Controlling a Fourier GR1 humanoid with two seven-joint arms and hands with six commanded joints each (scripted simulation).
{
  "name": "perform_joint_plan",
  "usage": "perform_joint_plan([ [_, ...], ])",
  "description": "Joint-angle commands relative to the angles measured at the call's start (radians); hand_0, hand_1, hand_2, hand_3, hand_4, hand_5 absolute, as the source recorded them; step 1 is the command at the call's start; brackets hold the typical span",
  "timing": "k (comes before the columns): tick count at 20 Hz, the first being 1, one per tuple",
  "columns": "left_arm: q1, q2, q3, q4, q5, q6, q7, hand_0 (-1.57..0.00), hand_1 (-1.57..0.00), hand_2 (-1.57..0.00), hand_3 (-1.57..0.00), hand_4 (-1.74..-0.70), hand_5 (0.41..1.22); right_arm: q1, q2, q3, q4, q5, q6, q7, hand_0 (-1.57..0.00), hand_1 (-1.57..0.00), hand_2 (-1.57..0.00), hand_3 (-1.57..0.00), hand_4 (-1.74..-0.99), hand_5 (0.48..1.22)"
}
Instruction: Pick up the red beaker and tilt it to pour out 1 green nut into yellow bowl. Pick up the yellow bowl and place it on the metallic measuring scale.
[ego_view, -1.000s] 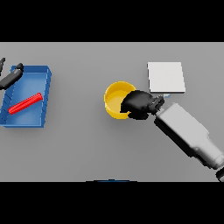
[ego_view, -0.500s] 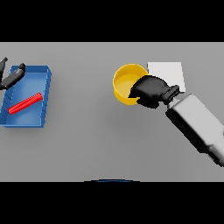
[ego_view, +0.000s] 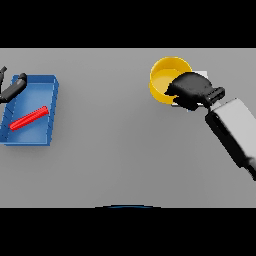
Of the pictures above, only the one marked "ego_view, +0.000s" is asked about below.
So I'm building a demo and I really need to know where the yellow bowl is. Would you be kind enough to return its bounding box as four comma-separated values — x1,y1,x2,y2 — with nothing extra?
148,56,193,105

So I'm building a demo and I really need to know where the blue tray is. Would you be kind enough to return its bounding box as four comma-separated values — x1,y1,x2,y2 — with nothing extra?
0,74,60,147

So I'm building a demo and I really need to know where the red beaker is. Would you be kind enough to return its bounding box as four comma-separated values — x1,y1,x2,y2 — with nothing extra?
9,105,50,132

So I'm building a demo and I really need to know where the robot right hand dark grey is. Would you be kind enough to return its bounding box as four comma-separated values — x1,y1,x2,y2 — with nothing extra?
165,71,226,112

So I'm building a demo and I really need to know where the robot left hand dark grey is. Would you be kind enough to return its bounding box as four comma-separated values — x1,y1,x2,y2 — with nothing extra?
0,65,28,104

